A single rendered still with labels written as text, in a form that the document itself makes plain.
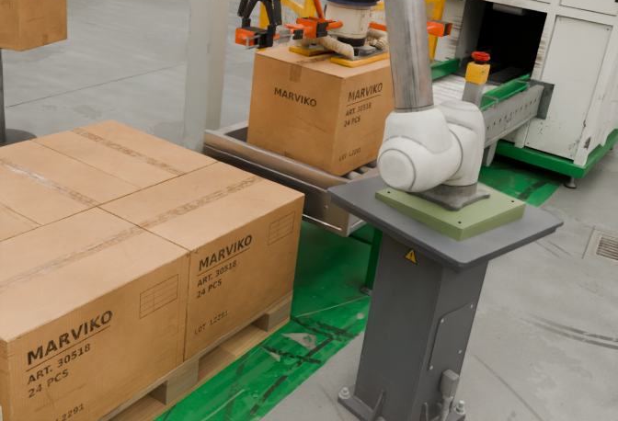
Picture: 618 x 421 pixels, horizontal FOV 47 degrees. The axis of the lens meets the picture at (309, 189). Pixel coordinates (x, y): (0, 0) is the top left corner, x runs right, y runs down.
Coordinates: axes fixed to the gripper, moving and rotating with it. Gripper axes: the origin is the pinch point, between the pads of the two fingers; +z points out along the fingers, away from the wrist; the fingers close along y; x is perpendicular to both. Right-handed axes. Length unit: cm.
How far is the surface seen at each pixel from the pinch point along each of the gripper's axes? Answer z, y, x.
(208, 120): 75, 95, -93
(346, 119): 30.0, -18.8, -33.5
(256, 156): 50, 10, -20
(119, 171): 54, 38, 22
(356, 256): 108, -11, -78
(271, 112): 34.2, 10.5, -27.9
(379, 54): 11, -12, -65
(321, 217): 64, -22, -20
